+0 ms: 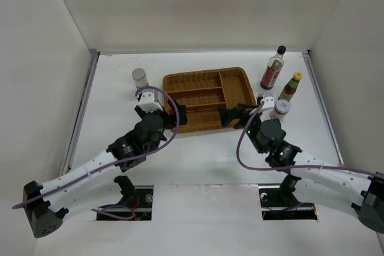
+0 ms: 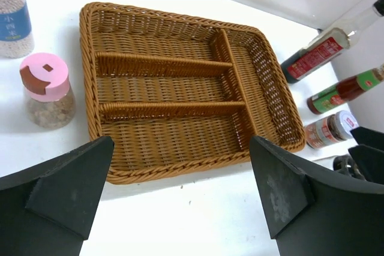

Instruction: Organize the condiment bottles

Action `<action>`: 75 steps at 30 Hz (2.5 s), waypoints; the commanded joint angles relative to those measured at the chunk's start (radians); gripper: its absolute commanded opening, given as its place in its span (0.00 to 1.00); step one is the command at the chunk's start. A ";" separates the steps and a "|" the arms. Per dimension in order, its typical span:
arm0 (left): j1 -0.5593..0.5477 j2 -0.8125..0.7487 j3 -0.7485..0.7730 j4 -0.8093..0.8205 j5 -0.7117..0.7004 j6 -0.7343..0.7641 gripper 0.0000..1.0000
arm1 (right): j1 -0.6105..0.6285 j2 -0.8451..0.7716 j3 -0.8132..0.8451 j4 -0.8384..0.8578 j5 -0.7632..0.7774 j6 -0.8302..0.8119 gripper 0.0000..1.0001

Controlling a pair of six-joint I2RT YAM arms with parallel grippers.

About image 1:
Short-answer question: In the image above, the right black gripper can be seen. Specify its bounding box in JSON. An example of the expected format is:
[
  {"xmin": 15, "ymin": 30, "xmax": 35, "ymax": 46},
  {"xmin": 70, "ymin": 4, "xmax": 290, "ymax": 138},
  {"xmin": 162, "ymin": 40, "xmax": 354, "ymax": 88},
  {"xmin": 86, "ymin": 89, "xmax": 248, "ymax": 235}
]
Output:
[{"xmin": 218, "ymin": 103, "xmax": 265, "ymax": 154}]

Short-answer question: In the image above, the silver-lid jar with blue label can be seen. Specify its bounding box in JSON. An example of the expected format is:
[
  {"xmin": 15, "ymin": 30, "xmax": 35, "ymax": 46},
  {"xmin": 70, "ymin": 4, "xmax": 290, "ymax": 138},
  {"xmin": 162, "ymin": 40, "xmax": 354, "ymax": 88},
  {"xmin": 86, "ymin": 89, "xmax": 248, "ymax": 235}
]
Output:
[{"xmin": 131, "ymin": 68, "xmax": 149, "ymax": 94}]

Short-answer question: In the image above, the tall dark vinegar bottle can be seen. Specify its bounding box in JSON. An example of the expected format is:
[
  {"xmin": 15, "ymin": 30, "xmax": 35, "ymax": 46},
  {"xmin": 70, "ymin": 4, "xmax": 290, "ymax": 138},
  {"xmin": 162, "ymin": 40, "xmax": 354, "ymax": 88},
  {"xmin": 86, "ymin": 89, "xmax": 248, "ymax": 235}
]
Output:
[{"xmin": 260, "ymin": 46, "xmax": 286, "ymax": 90}]

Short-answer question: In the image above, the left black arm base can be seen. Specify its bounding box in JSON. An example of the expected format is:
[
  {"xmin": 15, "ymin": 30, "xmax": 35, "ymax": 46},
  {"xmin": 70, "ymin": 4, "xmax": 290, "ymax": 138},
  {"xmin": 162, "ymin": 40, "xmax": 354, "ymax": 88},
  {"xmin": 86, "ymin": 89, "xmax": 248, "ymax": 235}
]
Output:
[{"xmin": 96, "ymin": 176, "xmax": 154, "ymax": 221}]

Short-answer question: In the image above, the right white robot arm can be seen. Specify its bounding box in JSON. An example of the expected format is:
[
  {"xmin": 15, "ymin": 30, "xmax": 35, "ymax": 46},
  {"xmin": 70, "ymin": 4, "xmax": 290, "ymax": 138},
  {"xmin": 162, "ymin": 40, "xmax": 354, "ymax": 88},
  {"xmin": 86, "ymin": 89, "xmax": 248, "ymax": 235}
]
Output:
[{"xmin": 218, "ymin": 104, "xmax": 383, "ymax": 233}]

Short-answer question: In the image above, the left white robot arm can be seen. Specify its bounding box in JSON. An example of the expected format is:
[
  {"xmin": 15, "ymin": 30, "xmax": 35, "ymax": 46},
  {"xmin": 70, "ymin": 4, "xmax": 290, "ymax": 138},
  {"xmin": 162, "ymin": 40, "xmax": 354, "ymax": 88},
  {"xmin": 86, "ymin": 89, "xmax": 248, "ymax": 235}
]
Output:
[{"xmin": 21, "ymin": 98, "xmax": 187, "ymax": 239}]

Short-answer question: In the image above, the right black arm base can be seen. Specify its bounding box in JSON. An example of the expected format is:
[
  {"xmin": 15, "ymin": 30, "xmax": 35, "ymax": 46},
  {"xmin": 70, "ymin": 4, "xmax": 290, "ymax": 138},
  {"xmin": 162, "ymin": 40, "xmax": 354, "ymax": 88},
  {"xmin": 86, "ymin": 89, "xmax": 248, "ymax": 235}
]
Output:
[{"xmin": 259, "ymin": 175, "xmax": 317, "ymax": 221}]

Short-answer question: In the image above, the brown wicker divided basket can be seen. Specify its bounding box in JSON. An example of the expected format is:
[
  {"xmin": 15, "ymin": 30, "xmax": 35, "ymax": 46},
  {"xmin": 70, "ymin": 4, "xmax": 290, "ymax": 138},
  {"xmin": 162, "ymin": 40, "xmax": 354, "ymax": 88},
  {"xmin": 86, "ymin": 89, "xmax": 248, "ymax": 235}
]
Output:
[{"xmin": 163, "ymin": 67, "xmax": 257, "ymax": 133}]

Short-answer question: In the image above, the green red sauce bottle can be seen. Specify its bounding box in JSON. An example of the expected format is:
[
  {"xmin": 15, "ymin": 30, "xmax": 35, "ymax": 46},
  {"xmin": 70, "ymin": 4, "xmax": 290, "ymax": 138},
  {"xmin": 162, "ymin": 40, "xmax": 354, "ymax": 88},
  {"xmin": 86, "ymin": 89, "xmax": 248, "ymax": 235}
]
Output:
[{"xmin": 278, "ymin": 72, "xmax": 303, "ymax": 102}]

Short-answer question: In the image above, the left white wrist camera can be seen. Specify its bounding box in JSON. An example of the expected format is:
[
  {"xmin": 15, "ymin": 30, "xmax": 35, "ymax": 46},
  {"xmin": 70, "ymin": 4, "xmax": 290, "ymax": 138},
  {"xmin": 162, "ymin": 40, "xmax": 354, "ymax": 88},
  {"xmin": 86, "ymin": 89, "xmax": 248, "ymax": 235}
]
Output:
[{"xmin": 137, "ymin": 89, "xmax": 163, "ymax": 113}]

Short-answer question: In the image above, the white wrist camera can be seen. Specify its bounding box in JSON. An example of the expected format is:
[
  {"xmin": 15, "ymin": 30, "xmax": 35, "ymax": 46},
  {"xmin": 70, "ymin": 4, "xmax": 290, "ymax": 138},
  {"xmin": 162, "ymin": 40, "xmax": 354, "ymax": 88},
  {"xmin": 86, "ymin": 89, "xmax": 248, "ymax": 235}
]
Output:
[
  {"xmin": 257, "ymin": 92, "xmax": 275, "ymax": 110},
  {"xmin": 137, "ymin": 89, "xmax": 163, "ymax": 113}
]

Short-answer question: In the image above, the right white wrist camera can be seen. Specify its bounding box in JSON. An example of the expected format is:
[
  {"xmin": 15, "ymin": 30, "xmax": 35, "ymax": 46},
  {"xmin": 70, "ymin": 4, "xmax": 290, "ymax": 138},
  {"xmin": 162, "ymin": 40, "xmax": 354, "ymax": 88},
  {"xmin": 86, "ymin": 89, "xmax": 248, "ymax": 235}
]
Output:
[{"xmin": 257, "ymin": 92, "xmax": 275, "ymax": 110}]

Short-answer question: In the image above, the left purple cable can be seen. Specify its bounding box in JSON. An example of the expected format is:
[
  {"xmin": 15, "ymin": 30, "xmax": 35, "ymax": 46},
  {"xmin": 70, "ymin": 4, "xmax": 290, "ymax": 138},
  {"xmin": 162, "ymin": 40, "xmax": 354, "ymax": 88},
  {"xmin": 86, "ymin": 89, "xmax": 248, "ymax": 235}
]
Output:
[{"xmin": 11, "ymin": 86, "xmax": 181, "ymax": 210}]

